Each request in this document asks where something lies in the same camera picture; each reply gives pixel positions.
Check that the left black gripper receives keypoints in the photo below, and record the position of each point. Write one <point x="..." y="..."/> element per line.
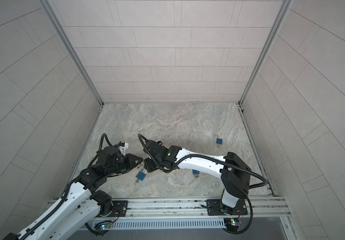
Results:
<point x="130" y="159"/>

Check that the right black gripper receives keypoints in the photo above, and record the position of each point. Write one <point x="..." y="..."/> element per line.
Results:
<point x="148" y="166"/>

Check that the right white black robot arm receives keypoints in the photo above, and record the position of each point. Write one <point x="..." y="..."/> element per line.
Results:
<point x="236" y="176"/>

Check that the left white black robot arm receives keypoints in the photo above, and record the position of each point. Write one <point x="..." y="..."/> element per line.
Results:
<point x="108" y="163"/>

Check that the left blue padlock with key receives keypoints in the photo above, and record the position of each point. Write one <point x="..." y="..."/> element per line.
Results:
<point x="140" y="177"/>

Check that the blue padlock with key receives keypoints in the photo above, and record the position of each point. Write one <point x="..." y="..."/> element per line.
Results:
<point x="195" y="173"/>
<point x="140" y="177"/>

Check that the right blue padlock with key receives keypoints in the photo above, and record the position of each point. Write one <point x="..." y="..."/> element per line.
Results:
<point x="195" y="173"/>

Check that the far small blue padlock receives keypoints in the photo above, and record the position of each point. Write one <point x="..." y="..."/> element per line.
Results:
<point x="218" y="140"/>

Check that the left green circuit board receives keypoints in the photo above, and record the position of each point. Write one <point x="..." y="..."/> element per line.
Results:
<point x="103" y="226"/>

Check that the white vent grille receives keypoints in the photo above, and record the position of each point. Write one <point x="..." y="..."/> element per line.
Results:
<point x="166" y="224"/>

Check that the right circuit board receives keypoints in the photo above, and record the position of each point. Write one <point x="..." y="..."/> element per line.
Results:
<point x="232" y="225"/>

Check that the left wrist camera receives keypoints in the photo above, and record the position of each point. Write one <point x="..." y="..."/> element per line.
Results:
<point x="122" y="146"/>

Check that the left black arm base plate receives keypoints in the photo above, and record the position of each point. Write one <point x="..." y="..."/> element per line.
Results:
<point x="114" y="209"/>

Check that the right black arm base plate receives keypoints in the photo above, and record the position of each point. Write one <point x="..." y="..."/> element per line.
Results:
<point x="215" y="207"/>

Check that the aluminium mounting rail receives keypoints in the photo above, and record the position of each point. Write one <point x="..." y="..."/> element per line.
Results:
<point x="168" y="208"/>

